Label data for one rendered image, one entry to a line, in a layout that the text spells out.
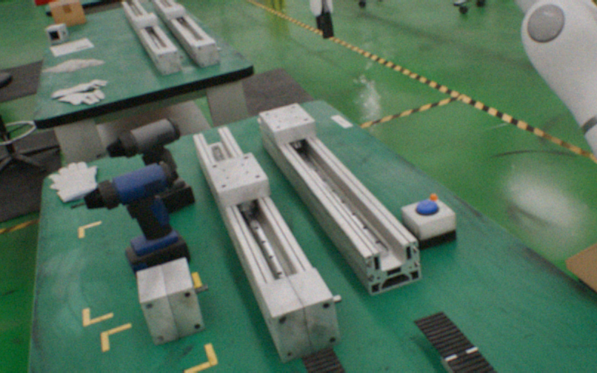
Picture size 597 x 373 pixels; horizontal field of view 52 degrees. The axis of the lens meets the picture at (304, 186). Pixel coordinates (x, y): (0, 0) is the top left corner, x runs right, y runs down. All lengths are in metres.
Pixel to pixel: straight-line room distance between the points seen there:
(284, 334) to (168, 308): 0.22
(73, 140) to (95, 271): 1.38
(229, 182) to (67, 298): 0.40
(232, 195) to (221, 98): 1.46
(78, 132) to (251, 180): 1.49
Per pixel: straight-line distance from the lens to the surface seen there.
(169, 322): 1.10
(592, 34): 1.14
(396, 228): 1.13
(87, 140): 2.72
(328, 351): 0.97
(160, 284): 1.10
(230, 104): 2.75
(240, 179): 1.32
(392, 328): 1.04
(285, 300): 0.98
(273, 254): 1.16
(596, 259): 1.10
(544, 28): 1.14
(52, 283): 1.42
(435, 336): 0.97
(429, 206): 1.21
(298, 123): 1.56
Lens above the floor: 1.46
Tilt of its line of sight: 27 degrees down
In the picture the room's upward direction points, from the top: 10 degrees counter-clockwise
